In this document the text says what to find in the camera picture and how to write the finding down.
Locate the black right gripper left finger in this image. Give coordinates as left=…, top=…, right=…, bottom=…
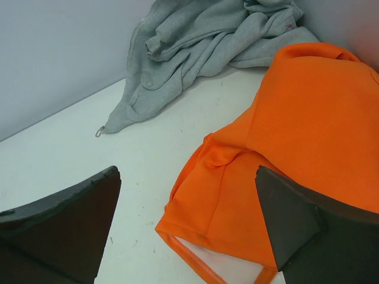
left=1, top=166, right=121, bottom=283

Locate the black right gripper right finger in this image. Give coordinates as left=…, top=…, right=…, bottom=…
left=255, top=166, right=378, bottom=283

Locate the orange zip jacket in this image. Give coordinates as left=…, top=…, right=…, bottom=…
left=156, top=43, right=378, bottom=283

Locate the grey sweatshirt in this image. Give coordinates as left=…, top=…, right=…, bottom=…
left=98, top=1, right=316, bottom=135

